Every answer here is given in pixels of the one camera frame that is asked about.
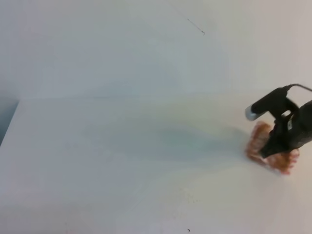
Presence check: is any black camera cable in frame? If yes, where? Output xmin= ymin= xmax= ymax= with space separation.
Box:
xmin=285 ymin=83 xmax=312 ymax=93

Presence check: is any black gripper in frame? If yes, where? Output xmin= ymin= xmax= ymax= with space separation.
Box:
xmin=261 ymin=113 xmax=306 ymax=158

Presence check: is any orange white patterned rag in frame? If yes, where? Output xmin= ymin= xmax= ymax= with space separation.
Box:
xmin=245 ymin=121 xmax=300 ymax=175

